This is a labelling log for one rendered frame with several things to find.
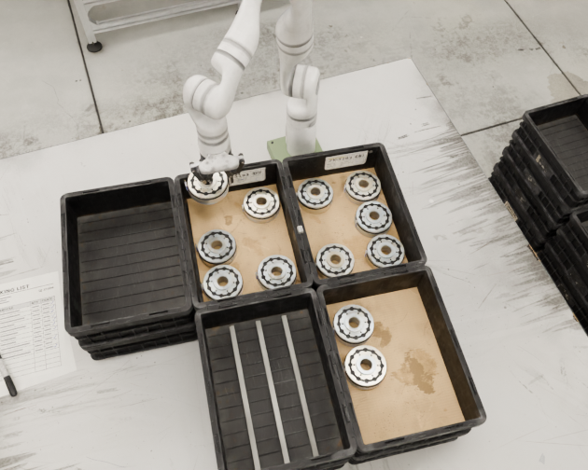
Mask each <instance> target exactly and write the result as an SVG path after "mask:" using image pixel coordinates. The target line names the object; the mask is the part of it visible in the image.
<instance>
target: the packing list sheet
mask: <svg viewBox="0 0 588 470"><path fill-rule="evenodd" d="M0 353H1V356H2V358H3V360H4V362H5V365H6V367H7V370H8V373H9V375H10V377H11V378H12V380H13V383H14V385H15V387H16V389H17V391H19V390H22V389H25V388H28V387H30V386H33V385H36V384H38V383H41V382H44V381H46V380H51V379H54V378H57V377H60V376H61V375H64V374H67V373H70V372H73V371H76V370H77V367H76V363H75V358H74V354H73V350H72V345H71V341H70V337H69V334H68V333H67V332H66V331H65V329H64V316H63V303H62V298H61V293H60V284H59V274H58V271H55V272H51V273H47V274H43V275H38V276H35V277H31V278H26V279H22V280H18V281H14V282H10V283H2V284H0ZM7 394H9V391H8V389H7V386H6V383H5V381H4V379H3V377H2V374H1V372H0V397H1V396H4V395H7Z"/></svg>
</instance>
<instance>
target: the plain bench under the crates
mask: <svg viewBox="0 0 588 470"><path fill-rule="evenodd" d="M319 86H320V87H319V91H318V101H317V118H316V135H315V137H316V139H317V141H318V142H319V143H320V145H321V147H322V149H323V151H327V150H332V149H338V148H344V147H350V146H356V145H366V144H372V143H382V144H383V145H384V146H385V149H386V152H387V154H388V156H389V159H390V161H391V164H392V166H393V169H394V172H395V174H396V177H397V179H398V181H399V186H400V188H401V191H402V193H403V196H404V199H405V200H406V203H407V206H408V208H409V211H410V214H411V216H412V219H413V222H414V225H415V227H416V230H417V233H418V235H419V238H420V241H421V243H422V245H423V248H424V250H425V253H426V255H427V263H426V265H425V266H428V267H430V268H431V270H432V272H433V275H434V277H435V280H436V283H437V285H438V287H439V289H440V292H441V296H442V299H443V302H444V304H445V307H446V310H447V311H448V314H449V316H450V319H451V322H452V324H453V327H454V330H455V333H456V336H457V338H458V341H459V344H460V346H461V349H462V351H463V354H464V356H465V358H466V361H467V364H468V366H469V371H470V373H471V376H472V378H473V380H474V383H475V385H476V388H477V391H478V393H479V396H480V398H481V400H482V403H483V407H484V410H485V412H486V416H487V418H486V421H485V423H483V424H482V425H480V426H478V427H474V428H471V431H470V432H469V433H468V434H466V435H462V436H459V437H458V439H457V440H455V441H452V442H448V443H444V444H439V445H436V446H432V447H428V448H424V449H418V450H413V451H409V452H405V453H401V454H398V455H394V456H390V457H385V458H382V459H378V460H374V461H370V462H366V463H360V464H355V465H352V464H350V463H349V462H347V463H346V464H345V465H344V466H343V467H342V468H340V469H336V470H588V336H587V334H586V333H585V331H584V329H583V328H582V326H581V324H580V323H579V321H578V319H577V318H576V316H575V315H574V313H573V312H572V310H571V308H570V307H569V306H568V305H567V303H566V301H565V299H564V298H563V296H562V295H561V293H560V292H559V290H558V288H557V287H556V285H555V284H554V282H553V280H552V278H551V277H550V275H549V274H548V272H547V270H546V269H545V268H544V267H543V265H542V264H541V262H540V260H539V258H538V257H537V255H536V254H535V252H534V250H533V249H532V247H531V246H530V244H529V243H528V241H527V239H526V238H525V236H524V234H523V232H522V231H521V230H520V229H519V227H518V226H517V224H516V222H515V221H514V219H513V218H512V216H511V214H510V212H509V211H508V209H507V208H506V206H505V205H504V203H503V201H502V200H501V198H500V197H499V195H498V194H497V192H496V191H495V189H494V188H493V186H492V184H491V183H490V181H489V180H488V178H487V177H486V175H485V173H484V172H483V170H482V168H481V167H480V165H479V163H478V162H477V160H476V159H475V158H474V157H473V155H472V153H471V152H470V150H469V148H468V147H467V145H466V143H465V142H464V140H463V139H462V137H461V135H460V134H459V132H458V131H457V129H456V128H455V125H454V124H453V122H452V121H451V119H449V117H448V115H447V114H446V112H445V111H444V109H443V108H442V106H441V104H440V102H439V101H438V99H437V98H436V96H435V94H434V93H433V91H432V90H431V88H430V86H429V85H428V83H427V82H426V81H425V79H424V77H423V76H422V74H421V73H420V71H419V70H418V68H417V66H416V65H415V63H414V62H413V60H412V58H405V59H401V60H397V61H393V62H387V63H383V64H379V65H375V66H372V67H368V68H364V69H360V70H356V71H353V72H349V73H345V74H340V75H336V76H330V77H326V78H322V79H320V84H319ZM289 98H290V97H288V96H286V95H284V94H283V92H282V90H274V91H270V92H266V93H262V94H259V95H255V96H251V97H247V98H244V99H240V100H236V101H233V103H232V107H231V110H230V112H229V113H228V114H227V115H226V119H227V123H228V132H229V135H230V139H231V152H232V154H233V155H234V156H238V155H239V154H240V153H243V154H244V158H245V164H247V163H252V162H258V161H264V160H270V159H271V157H270V154H269V152H268V150H267V141H270V140H273V139H276V138H280V137H283V136H286V122H287V101H288V99H289ZM200 158H201V156H200V151H199V146H198V134H197V130H196V125H195V123H194V122H193V120H192V118H191V117H190V115H189V112H188V113H184V114H180V115H176V116H172V117H166V118H162V119H158V120H154V121H150V122H147V123H143V124H139V125H135V126H131V127H128V128H124V129H120V130H116V131H110V132H106V133H102V134H98V135H94V136H91V137H87V138H83V139H79V140H75V141H72V142H68V143H64V144H60V145H54V146H50V147H46V148H42V149H38V150H35V151H31V152H27V153H23V154H19V155H15V156H11V157H7V158H3V159H0V284H2V283H10V282H14V281H18V280H22V279H26V278H31V277H35V276H38V275H43V274H47V273H51V272H55V271H58V274H59V284H60V293H61V298H62V303H63V263H62V237H61V211H60V198H61V196H62V195H63V194H65V193H69V192H75V191H80V190H87V189H93V188H98V187H109V186H114V185H120V184H126V183H132V182H138V181H144V180H149V179H155V178H161V177H171V178H172V179H173V180H175V177H176V176H178V175H180V174H184V173H191V171H190V166H189V163H190V162H192V161H193V162H194V163H197V162H199V160H200ZM69 337H70V341H71V345H72V350H73V354H74V358H75V363H76V367H77V370H76V371H73V372H70V373H67V374H64V375H61V376H60V377H57V378H54V379H51V380H46V381H44V382H41V383H38V384H36V385H33V386H30V387H28V388H25V389H22V390H19V391H17V392H18V394H17V395H16V396H14V397H13V396H11V395H10V394H7V395H4V396H1V397H0V470H217V459H216V454H215V447H214V440H213V435H212V428H211V422H210V416H209V409H208V404H207V397H206V391H205V385H204V378H203V367H202V361H201V355H200V348H199V342H198V340H194V341H190V342H185V343H180V344H176V345H171V346H166V347H162V348H158V349H153V350H148V351H143V352H135V353H130V354H125V355H121V356H116V357H111V358H106V359H102V360H97V361H95V360H93V359H91V355H90V354H89V353H88V352H86V351H84V350H82V349H81V347H80V346H79V345H78V340H77V339H75V338H74V337H71V336H70V335H69Z"/></svg>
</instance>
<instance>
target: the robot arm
mask: <svg viewBox="0 0 588 470"><path fill-rule="evenodd" d="M289 1H290V3H291V7H289V8H288V9H287V10H285V11H284V12H283V13H282V14H281V16H280V17H279V18H278V20H277V22H276V25H275V33H276V41H277V47H278V52H279V58H280V83H281V84H280V86H281V90H282V92H283V94H284V95H286V96H288V97H290V98H289V99H288V101H287V122H286V144H287V152H288V154H289V155H290V156H298V155H304V154H310V153H314V152H315V135H316V118H317V101H318V91H319V87H320V86H319V84H320V72H319V69H318V68H317V67H314V66H308V65H302V64H298V63H299V62H301V61H302V60H303V59H304V58H305V57H306V56H307V55H308V54H309V53H310V51H311V50H312V48H313V44H314V27H313V0H289ZM261 2H262V0H243V1H242V4H241V5H240V8H239V10H238V12H237V14H236V17H235V19H234V21H233V23H232V25H231V28H230V29H229V31H228V32H227V33H226V35H225V37H224V38H223V40H222V41H221V43H220V45H219V46H218V48H217V50H216V52H215V53H214V55H213V57H212V60H211V63H212V66H213V67H214V68H215V69H216V70H217V71H218V72H219V73H220V74H221V75H222V80H221V83H220V84H218V83H216V82H215V81H213V80H211V79H209V78H207V77H205V76H200V75H196V76H192V77H190V78H189V79H188V80H187V81H186V83H185V85H184V88H183V102H184V105H185V106H186V108H187V110H188V112H189V115H190V117H191V118H192V120H193V122H194V123H195V125H196V130H197V134H198V146H199V151H200V156H201V158H200V160H199V162H197V163H194V162H193V161H192V162H190V163H189V166H190V171H191V172H192V173H193V175H194V176H195V177H196V178H197V179H198V180H199V181H200V182H202V181H203V180H205V181H206V184H207V185H210V184H212V177H213V175H214V173H221V172H225V174H226V175H227V177H228V182H229V186H231V184H232V183H233V176H234V175H235V174H236V175H239V174H240V172H241V170H242V169H243V166H244V164H245V158H244V154H243V153H240V154H239V155H238V156H234V155H233V154H232V152H231V139H230V135H229V132H228V123H227V119H226V115H227V114H228V113H229V112H230V110H231V107H232V103H233V100H234V96H235V92H236V90H237V87H238V84H239V81H240V78H241V75H242V73H243V71H244V70H245V68H246V67H247V65H248V64H249V62H250V60H251V59H252V57H253V55H254V54H255V52H256V50H257V47H258V44H259V13H260V5H261Z"/></svg>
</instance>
